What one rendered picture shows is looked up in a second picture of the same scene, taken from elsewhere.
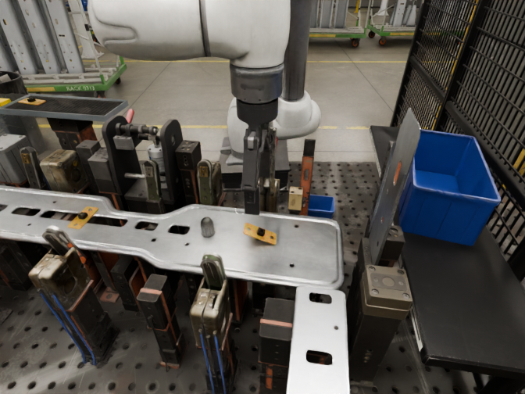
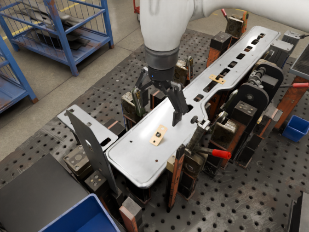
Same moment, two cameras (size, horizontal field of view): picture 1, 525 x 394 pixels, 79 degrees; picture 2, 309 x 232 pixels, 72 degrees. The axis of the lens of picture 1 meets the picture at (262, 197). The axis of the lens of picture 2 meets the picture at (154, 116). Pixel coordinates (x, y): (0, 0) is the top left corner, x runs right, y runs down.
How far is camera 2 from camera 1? 90 cm
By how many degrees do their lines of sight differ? 79
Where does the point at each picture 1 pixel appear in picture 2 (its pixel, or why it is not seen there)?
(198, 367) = not seen: hidden behind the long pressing
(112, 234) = (197, 86)
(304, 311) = (105, 132)
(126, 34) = not seen: outside the picture
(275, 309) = (117, 127)
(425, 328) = (54, 161)
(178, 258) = (167, 103)
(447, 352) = (42, 160)
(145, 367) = not seen: hidden behind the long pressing
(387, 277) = (80, 158)
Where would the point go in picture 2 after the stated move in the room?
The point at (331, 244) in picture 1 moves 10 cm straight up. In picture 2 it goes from (129, 169) to (127, 154)
